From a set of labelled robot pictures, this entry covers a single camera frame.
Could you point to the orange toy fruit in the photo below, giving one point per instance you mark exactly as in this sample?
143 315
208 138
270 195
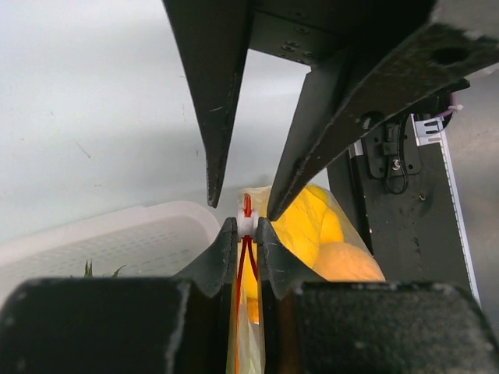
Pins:
343 262

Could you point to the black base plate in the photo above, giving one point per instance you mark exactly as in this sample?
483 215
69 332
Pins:
408 219

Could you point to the yellow toy mango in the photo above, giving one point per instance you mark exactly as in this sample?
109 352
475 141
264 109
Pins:
308 223

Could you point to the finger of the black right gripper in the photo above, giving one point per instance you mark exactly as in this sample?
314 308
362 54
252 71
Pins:
387 72
213 39

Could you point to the white perforated plastic basket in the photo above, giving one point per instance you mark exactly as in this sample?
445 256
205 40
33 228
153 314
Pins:
152 241

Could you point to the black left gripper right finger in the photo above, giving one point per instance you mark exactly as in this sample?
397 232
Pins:
279 273

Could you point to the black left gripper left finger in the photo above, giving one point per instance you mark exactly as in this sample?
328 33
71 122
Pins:
205 342

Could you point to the orange toy pineapple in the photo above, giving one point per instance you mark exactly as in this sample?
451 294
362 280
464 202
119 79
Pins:
87 269

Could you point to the clear zip bag red zipper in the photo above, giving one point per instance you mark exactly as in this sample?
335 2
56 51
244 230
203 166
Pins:
247 312

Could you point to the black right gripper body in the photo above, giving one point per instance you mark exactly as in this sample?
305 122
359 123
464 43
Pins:
310 32

